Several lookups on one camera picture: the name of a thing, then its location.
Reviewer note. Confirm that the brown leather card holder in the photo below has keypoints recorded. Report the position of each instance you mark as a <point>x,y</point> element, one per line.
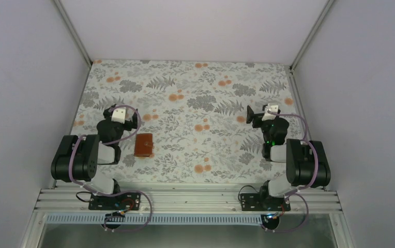
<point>143,145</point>

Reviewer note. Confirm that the aluminium rail frame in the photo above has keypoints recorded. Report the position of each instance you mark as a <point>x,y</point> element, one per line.
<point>213,198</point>

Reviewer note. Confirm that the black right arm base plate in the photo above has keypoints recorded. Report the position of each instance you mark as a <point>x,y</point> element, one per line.
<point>254,202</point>

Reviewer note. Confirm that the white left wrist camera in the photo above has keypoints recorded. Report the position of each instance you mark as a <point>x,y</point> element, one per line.
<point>119,115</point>

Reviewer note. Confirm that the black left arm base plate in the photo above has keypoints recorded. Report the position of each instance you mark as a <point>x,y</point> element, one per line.
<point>128,201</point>

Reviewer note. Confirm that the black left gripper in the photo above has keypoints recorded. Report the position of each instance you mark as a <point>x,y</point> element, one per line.
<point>128,123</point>

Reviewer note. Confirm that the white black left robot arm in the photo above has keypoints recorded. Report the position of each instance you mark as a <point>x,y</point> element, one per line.
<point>77,157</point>

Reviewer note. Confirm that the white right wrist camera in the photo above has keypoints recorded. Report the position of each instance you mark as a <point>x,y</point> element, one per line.
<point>269,112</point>

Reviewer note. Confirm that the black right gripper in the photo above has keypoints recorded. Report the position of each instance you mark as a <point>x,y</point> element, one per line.
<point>257,118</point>

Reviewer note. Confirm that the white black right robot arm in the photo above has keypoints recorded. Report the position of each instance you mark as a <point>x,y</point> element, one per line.
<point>306,164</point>

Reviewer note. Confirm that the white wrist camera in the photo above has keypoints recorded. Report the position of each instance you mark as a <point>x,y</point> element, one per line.
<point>269,112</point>
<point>119,115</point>

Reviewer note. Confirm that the floral patterned table mat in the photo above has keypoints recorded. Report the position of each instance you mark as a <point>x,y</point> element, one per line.
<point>196,112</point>

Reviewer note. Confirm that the grey slotted cable duct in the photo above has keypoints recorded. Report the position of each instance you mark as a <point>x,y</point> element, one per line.
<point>156,219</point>

